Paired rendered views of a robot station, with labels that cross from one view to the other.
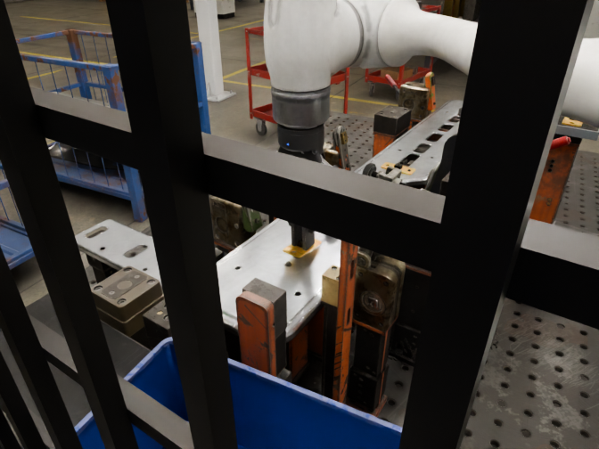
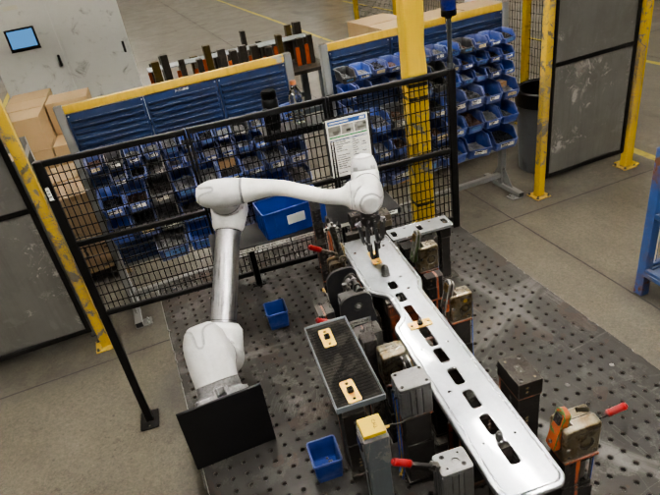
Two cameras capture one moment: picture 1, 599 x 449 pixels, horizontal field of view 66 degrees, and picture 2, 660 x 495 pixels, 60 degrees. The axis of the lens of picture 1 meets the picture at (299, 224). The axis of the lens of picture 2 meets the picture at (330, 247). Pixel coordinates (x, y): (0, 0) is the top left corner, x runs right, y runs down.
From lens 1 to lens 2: 2.63 m
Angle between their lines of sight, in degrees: 105
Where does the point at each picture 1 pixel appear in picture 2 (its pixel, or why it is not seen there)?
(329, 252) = (368, 267)
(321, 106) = not seen: hidden behind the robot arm
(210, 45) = not seen: outside the picture
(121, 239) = (431, 225)
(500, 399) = (305, 364)
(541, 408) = (289, 373)
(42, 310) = (391, 205)
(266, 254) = (384, 253)
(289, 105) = not seen: hidden behind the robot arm
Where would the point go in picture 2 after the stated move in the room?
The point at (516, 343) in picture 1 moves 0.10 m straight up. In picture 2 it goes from (318, 395) to (314, 375)
